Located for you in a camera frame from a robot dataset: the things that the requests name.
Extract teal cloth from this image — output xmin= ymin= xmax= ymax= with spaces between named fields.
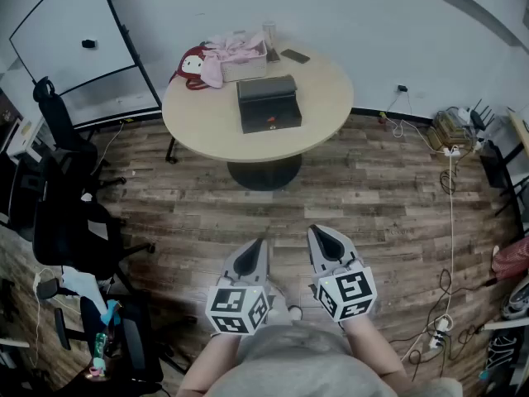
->
xmin=100 ymin=299 xmax=122 ymax=327

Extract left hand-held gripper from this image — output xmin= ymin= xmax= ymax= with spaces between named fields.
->
xmin=205 ymin=238 xmax=273 ymax=337

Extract red bag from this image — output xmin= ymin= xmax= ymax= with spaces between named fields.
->
xmin=490 ymin=237 xmax=529 ymax=283

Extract white cloth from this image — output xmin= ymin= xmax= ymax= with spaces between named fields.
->
xmin=60 ymin=265 xmax=109 ymax=314

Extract tangled black floor cables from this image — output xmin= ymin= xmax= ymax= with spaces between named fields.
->
xmin=407 ymin=267 xmax=491 ymax=366

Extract white perforated basket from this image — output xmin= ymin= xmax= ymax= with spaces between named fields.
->
xmin=218 ymin=41 xmax=269 ymax=83

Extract black box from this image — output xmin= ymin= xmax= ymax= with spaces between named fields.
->
xmin=236 ymin=75 xmax=304 ymax=135

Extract black office chair with headrest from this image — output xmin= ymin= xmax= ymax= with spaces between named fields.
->
xmin=32 ymin=76 xmax=127 ymax=186

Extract black mesh office chair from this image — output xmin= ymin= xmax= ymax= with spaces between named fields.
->
xmin=31 ymin=198 xmax=157 ymax=281

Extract person's grey shirt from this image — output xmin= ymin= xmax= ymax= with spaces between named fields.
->
xmin=205 ymin=319 xmax=464 ymax=397

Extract black router with antennas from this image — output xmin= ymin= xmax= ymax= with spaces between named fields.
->
xmin=468 ymin=98 xmax=496 ymax=132

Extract person's right forearm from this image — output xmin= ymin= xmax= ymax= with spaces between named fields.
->
xmin=341 ymin=316 xmax=408 ymax=390

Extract red backpack with white face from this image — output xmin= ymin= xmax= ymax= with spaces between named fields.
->
xmin=169 ymin=45 xmax=212 ymax=90

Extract person's left forearm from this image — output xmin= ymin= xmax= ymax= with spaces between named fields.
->
xmin=176 ymin=332 xmax=245 ymax=397

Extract black table pedestal base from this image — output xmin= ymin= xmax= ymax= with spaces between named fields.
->
xmin=226 ymin=154 xmax=303 ymax=192

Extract black phone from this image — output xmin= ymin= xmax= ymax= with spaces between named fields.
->
xmin=280 ymin=49 xmax=311 ymax=65

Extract long white power cable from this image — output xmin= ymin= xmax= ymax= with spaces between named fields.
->
xmin=407 ymin=145 xmax=460 ymax=363

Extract black cluttered office chair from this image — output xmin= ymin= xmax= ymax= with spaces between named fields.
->
xmin=53 ymin=294 xmax=177 ymax=390

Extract green bottle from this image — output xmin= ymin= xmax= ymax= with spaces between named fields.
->
xmin=93 ymin=332 xmax=110 ymax=360

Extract wooden desk with black legs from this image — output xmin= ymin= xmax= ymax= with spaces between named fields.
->
xmin=493 ymin=106 xmax=529 ymax=218

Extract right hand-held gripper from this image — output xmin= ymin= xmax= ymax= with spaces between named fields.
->
xmin=307 ymin=224 xmax=378 ymax=325

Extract black framed whiteboard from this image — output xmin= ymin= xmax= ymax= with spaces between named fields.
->
xmin=8 ymin=0 xmax=163 ymax=131

